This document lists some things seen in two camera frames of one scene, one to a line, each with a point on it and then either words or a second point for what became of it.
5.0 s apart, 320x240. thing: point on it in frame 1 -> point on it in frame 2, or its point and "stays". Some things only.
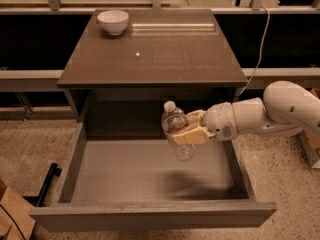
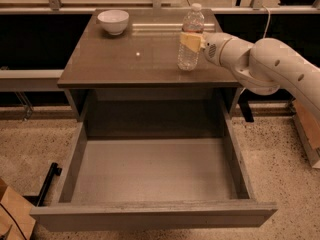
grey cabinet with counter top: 130,62 stays
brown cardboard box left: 15,220 stays
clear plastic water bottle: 173,120 -> 193,21
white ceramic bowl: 114,21 stays
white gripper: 220,121 -> 212,48
